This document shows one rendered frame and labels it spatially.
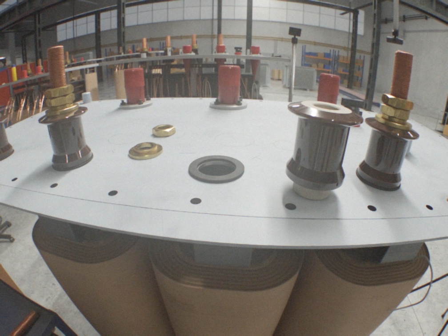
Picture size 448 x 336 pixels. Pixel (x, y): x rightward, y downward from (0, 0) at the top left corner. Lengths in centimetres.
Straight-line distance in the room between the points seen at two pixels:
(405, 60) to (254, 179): 28
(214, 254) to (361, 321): 53
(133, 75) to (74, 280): 67
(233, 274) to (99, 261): 35
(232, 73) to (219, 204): 52
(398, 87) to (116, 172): 44
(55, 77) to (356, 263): 77
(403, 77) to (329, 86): 44
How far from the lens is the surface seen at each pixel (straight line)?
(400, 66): 38
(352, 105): 74
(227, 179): 32
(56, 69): 43
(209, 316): 66
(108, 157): 44
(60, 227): 67
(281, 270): 60
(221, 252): 49
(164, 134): 50
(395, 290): 72
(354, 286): 63
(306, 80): 1274
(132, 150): 44
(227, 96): 75
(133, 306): 83
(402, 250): 64
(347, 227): 29
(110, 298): 78
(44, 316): 89
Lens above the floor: 153
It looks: 27 degrees down
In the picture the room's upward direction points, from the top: 1 degrees clockwise
